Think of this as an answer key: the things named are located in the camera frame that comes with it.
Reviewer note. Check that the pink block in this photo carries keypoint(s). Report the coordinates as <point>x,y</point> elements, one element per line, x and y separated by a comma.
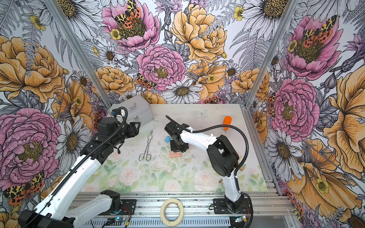
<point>175,154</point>

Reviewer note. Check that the right green circuit board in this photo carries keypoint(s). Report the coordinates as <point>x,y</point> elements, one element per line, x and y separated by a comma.
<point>240,219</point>

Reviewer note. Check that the masking tape roll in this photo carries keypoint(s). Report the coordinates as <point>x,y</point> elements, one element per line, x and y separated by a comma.
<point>172,212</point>

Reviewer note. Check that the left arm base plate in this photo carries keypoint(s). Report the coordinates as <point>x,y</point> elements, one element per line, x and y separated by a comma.
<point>126,207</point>

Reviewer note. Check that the green circuit board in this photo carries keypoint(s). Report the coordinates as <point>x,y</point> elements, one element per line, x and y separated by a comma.
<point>118,221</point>
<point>240,219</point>

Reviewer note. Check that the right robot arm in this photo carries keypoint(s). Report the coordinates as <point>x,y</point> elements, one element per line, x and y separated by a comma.
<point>222,156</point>

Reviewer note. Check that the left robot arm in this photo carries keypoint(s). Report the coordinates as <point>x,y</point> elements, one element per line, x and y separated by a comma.
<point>54,211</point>

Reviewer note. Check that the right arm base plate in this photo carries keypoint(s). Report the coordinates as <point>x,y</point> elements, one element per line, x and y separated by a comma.
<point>219,205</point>

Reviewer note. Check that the silver metal case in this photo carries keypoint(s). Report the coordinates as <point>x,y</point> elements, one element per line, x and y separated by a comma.
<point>139,110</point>

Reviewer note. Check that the orange plastic bottle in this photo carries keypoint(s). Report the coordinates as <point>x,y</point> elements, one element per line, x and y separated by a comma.
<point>227,121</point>

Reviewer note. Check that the metal tongs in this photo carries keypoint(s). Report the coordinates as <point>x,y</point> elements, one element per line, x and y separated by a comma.
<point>146,154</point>

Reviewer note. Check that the light blue triangular block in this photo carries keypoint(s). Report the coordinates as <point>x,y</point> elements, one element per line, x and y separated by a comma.
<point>167,139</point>

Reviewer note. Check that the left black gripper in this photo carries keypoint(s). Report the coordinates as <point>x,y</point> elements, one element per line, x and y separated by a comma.
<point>132,129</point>

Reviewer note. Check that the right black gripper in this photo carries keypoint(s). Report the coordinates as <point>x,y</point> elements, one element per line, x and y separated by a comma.
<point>174,149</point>

